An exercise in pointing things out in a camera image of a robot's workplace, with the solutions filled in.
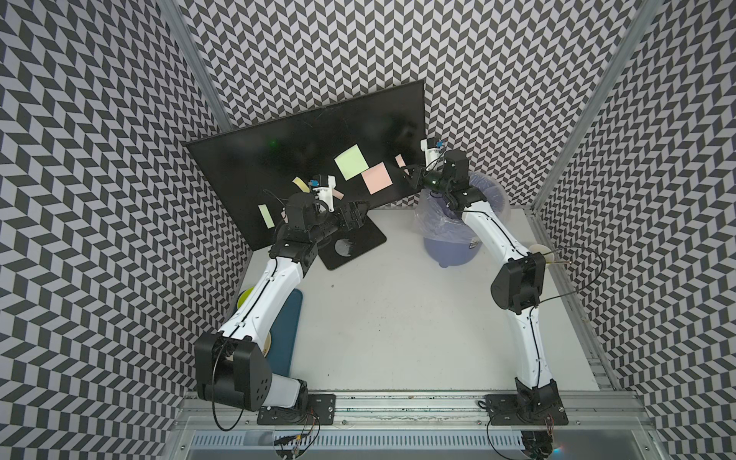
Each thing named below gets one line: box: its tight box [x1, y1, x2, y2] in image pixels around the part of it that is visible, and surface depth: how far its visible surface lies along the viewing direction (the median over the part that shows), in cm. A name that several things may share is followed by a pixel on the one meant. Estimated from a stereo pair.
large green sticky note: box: [333, 143, 369, 182], surface depth 80 cm
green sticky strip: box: [257, 203, 276, 230], surface depth 80 cm
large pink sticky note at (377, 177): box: [361, 161, 393, 195], surface depth 86 cm
